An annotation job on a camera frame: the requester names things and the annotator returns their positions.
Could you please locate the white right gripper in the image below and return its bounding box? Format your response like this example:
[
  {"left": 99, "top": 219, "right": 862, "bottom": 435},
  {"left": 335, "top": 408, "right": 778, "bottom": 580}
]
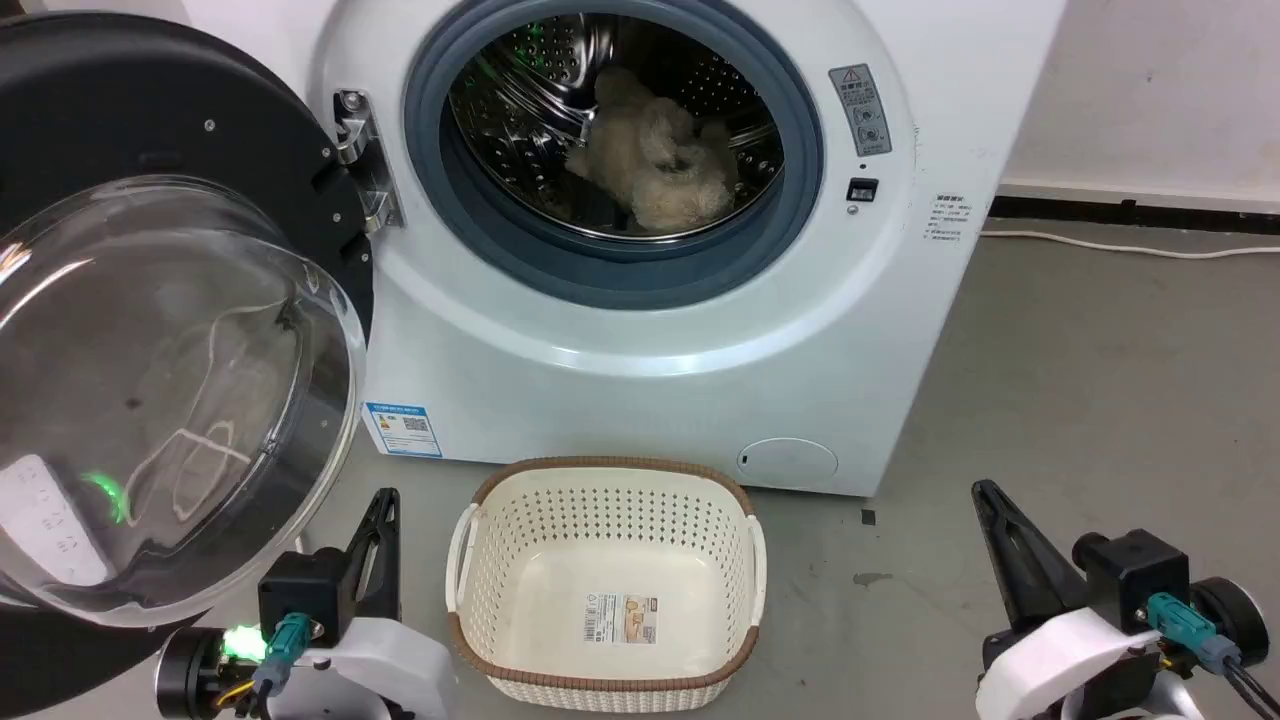
[{"left": 971, "top": 480, "right": 1166, "bottom": 720}]

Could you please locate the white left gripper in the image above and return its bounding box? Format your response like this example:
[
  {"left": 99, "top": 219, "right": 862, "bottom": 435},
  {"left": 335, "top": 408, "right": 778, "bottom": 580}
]
[{"left": 268, "top": 488, "right": 462, "bottom": 720}]

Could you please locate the white front-load washing machine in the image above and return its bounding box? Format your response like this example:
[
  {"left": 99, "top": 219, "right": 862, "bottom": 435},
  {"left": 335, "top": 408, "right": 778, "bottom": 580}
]
[{"left": 180, "top": 0, "right": 1069, "bottom": 499}]

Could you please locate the chrome door hinge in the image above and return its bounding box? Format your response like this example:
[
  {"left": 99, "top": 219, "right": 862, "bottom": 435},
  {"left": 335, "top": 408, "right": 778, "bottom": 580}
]
[{"left": 333, "top": 89, "right": 406, "bottom": 233}]

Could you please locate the black round washer door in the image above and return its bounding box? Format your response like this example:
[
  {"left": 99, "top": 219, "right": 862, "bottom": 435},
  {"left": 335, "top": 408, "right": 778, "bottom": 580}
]
[{"left": 0, "top": 10, "right": 377, "bottom": 691}]

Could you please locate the blue white energy label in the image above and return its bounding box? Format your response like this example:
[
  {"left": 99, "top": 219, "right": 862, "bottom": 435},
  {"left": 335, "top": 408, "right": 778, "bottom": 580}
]
[{"left": 363, "top": 402, "right": 443, "bottom": 459}]

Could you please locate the cream perforated laundry basket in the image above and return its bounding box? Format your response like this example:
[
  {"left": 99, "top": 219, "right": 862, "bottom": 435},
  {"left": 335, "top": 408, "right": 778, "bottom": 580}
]
[{"left": 445, "top": 457, "right": 768, "bottom": 715}]

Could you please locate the round white filter cover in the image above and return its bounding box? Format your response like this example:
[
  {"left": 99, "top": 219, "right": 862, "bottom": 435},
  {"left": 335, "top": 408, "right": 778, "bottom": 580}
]
[{"left": 738, "top": 437, "right": 840, "bottom": 492}]

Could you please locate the white text sticker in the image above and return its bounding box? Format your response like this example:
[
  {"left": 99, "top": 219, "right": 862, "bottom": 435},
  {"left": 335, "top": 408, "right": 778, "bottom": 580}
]
[{"left": 925, "top": 193, "right": 974, "bottom": 244}]

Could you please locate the black baseboard strip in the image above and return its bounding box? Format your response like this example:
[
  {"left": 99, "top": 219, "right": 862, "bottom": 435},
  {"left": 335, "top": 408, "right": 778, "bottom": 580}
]
[{"left": 988, "top": 195, "right": 1280, "bottom": 237}]

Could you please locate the grey warning sticker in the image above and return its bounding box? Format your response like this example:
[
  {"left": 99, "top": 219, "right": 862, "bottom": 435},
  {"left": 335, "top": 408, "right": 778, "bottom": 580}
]
[{"left": 828, "top": 64, "right": 893, "bottom": 158}]

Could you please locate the stainless steel washer drum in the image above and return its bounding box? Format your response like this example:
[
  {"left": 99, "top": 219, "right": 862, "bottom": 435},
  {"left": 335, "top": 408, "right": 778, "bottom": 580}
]
[{"left": 447, "top": 12, "right": 785, "bottom": 241}]

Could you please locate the beige plush toy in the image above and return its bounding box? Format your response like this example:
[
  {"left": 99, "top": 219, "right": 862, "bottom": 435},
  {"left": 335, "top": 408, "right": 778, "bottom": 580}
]
[{"left": 565, "top": 66, "right": 741, "bottom": 233}]

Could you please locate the teal left cable connector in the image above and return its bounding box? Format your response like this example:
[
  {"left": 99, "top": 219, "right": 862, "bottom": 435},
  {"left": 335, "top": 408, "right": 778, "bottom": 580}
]
[{"left": 252, "top": 612, "right": 314, "bottom": 698}]

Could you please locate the teal cable connector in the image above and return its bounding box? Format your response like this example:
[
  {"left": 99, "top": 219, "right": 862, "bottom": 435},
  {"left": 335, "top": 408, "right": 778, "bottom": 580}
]
[
  {"left": 252, "top": 612, "right": 314, "bottom": 698},
  {"left": 1146, "top": 591, "right": 1244, "bottom": 675}
]

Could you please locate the teal right cable connector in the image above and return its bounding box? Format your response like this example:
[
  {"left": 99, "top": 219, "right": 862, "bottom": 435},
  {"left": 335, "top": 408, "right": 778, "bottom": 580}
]
[{"left": 1146, "top": 591, "right": 1244, "bottom": 675}]

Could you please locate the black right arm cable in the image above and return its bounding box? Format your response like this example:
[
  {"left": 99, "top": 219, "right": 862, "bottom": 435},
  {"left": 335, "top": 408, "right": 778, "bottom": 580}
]
[{"left": 1218, "top": 660, "right": 1280, "bottom": 720}]

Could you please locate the white floor cable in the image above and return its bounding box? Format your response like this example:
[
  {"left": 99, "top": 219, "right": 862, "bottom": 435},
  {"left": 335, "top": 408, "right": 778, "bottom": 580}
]
[{"left": 980, "top": 229, "right": 1280, "bottom": 260}]

